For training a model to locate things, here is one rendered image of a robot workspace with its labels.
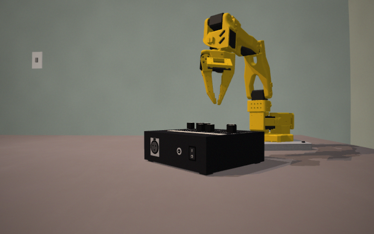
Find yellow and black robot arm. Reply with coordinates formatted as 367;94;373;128
203;13;293;142

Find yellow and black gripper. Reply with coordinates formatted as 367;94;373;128
200;49;235;105

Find black lighting desk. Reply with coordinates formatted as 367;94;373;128
144;122;264;176

